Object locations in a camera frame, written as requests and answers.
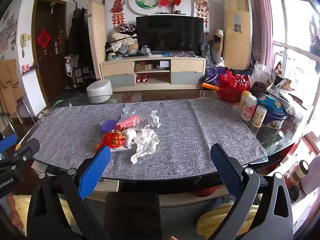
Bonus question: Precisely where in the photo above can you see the pink hanging ornament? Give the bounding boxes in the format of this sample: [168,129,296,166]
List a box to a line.
[194,0,209,32]

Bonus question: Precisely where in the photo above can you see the black television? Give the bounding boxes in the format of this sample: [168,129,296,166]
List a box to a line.
[136,16,204,55]

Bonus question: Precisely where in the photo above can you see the red hanging ornament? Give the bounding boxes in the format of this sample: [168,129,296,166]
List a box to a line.
[110,0,126,30]

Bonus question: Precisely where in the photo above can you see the black waste bin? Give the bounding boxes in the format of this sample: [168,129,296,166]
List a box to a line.
[104,192,161,240]

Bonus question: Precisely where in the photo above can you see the wall photo collage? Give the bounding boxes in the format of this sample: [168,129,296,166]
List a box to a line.
[0,12,18,53]

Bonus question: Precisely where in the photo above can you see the brown wooden door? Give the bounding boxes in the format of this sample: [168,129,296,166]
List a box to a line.
[32,0,68,105]

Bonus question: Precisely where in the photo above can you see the coat rack with dark coats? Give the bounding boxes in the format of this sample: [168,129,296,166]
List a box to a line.
[65,0,105,88]

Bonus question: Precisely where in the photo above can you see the beige television cabinet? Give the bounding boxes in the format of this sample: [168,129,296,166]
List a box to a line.
[100,56,207,92]

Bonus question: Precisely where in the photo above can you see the pink curtain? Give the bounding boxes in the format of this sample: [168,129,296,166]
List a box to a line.
[246,0,275,68]

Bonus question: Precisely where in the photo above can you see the crumpled white tissue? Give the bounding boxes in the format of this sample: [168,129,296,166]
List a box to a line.
[130,127,160,165]

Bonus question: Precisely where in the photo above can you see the grey jacket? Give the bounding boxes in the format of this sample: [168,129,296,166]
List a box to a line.
[200,41,223,70]

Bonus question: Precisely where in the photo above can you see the yellow fluffy cushion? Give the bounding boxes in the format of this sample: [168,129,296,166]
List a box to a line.
[10,194,73,230]
[196,202,260,240]

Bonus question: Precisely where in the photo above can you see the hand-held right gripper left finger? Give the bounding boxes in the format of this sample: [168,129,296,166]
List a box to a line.
[26,145,112,240]

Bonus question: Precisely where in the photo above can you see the clear plastic bag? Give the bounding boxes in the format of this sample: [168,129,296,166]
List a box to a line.
[250,61,273,85]

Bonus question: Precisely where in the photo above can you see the red diamond door poster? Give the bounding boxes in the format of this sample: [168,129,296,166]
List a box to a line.
[36,29,52,49]

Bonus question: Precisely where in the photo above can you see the large grey table mat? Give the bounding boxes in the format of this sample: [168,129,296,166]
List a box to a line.
[25,99,213,180]

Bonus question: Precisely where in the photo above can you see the clear plastic wrapper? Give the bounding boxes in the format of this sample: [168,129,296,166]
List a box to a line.
[119,107,137,124]

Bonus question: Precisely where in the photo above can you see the orange stick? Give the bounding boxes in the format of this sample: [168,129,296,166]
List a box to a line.
[202,82,220,92]

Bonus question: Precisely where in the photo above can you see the small crumpled clear wrapper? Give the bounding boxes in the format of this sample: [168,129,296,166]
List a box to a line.
[149,110,162,128]

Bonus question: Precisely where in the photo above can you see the red gold foil wrapper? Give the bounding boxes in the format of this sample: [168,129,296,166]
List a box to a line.
[95,130,127,153]

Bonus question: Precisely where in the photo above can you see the printed snack bags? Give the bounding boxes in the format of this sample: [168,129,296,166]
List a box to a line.
[271,61,295,92]

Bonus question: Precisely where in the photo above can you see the round white wall art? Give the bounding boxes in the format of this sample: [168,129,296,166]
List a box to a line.
[129,0,168,15]

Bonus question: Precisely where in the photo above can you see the small white bottle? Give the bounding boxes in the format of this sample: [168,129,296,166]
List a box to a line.
[251,105,267,127]

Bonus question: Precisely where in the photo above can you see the yellow capped white bottle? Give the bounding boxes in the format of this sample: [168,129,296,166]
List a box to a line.
[239,91,252,110]

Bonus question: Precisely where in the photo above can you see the red label white bottle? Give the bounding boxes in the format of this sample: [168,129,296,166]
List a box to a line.
[240,95,258,122]

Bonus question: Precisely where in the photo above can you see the pile of clothes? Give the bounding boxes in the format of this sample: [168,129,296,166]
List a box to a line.
[105,24,139,60]

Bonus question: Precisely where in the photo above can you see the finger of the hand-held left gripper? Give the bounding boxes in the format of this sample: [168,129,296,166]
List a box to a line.
[0,134,17,153]
[0,138,40,174]

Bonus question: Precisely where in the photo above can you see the basketball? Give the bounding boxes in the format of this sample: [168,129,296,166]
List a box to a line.
[194,185,218,197]

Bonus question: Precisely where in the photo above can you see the red plastic basket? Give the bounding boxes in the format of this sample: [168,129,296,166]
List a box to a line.
[216,70,250,103]

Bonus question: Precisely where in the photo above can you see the brown garment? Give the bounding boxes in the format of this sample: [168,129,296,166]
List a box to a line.
[0,59,25,115]

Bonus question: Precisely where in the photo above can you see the window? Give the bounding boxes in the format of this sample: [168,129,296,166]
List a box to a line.
[265,0,320,130]

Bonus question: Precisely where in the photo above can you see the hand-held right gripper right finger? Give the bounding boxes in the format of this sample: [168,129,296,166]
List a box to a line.
[210,144,293,240]

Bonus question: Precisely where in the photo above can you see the beige standing air conditioner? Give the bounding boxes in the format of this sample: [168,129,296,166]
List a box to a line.
[223,0,253,70]

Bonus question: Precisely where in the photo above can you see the white round stool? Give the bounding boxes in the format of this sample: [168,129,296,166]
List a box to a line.
[86,79,113,104]

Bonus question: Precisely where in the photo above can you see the brown jar with white lid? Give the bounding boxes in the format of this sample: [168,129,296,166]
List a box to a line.
[285,160,310,188]

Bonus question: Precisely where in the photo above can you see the white board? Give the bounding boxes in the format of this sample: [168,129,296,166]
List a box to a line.
[21,70,47,118]

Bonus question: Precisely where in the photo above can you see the orange snack packet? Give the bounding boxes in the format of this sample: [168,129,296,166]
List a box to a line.
[115,116,140,132]

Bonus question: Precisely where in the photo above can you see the purple cloth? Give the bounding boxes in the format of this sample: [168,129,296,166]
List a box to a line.
[202,66,234,86]

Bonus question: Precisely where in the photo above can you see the purple plastic bowl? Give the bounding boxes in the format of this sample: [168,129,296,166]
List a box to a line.
[101,120,118,135]

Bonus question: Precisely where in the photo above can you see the beige folding screen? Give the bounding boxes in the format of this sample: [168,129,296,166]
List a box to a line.
[87,0,108,80]

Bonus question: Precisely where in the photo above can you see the narrow grey table mat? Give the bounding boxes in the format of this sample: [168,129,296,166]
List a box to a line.
[189,97,267,166]

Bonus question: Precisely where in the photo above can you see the person's left hand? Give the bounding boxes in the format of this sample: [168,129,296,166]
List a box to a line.
[6,194,26,229]

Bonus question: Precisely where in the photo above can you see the cardboard boxes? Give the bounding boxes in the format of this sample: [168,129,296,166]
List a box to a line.
[212,29,225,58]

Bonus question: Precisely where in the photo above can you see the blue round tin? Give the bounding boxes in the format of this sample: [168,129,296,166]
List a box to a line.
[259,109,288,137]

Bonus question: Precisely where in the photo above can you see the vase with red flags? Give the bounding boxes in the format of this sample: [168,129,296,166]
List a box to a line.
[159,0,183,14]

